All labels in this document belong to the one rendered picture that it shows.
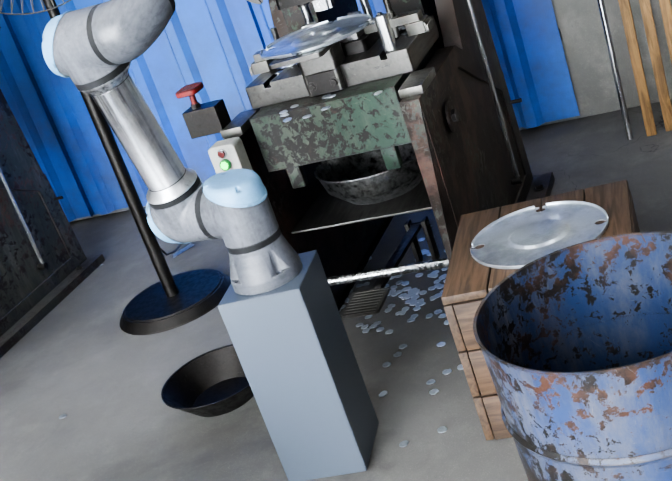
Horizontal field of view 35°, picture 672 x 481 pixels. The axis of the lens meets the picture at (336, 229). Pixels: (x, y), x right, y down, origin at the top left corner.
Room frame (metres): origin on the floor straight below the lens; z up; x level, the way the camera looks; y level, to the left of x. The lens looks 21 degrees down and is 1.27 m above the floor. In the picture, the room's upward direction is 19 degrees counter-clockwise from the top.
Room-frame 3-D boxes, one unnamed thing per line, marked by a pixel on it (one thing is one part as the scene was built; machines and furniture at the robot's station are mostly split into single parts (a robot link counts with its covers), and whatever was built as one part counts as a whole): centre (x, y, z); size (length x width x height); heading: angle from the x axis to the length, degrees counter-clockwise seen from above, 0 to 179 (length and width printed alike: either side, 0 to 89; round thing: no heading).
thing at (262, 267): (2.06, 0.17, 0.50); 0.15 x 0.15 x 0.10
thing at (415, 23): (2.67, -0.32, 0.76); 0.17 x 0.06 x 0.10; 65
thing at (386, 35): (2.56, -0.27, 0.75); 0.03 x 0.03 x 0.10; 65
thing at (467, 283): (2.02, -0.39, 0.18); 0.40 x 0.38 x 0.35; 161
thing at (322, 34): (2.63, -0.11, 0.78); 0.29 x 0.29 x 0.01
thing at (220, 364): (2.49, 0.42, 0.04); 0.30 x 0.30 x 0.07
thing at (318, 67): (2.59, -0.09, 0.72); 0.25 x 0.14 x 0.14; 155
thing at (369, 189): (2.74, -0.16, 0.36); 0.34 x 0.34 x 0.10
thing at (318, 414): (2.06, 0.17, 0.23); 0.18 x 0.18 x 0.45; 72
